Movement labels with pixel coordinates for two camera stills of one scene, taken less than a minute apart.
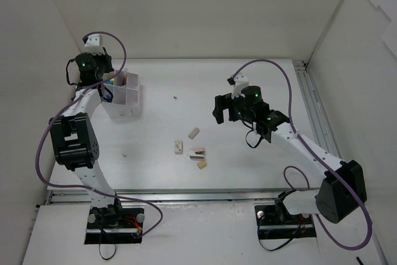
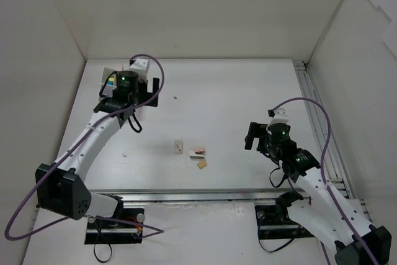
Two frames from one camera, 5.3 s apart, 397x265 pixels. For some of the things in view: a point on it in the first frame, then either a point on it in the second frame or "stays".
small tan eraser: x=201 y=164 stays
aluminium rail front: x=266 y=197 stays
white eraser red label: x=178 y=147 stays
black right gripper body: x=229 y=108 → x=255 y=136
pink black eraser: x=197 y=153 stays
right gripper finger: x=222 y=102 → x=257 y=130
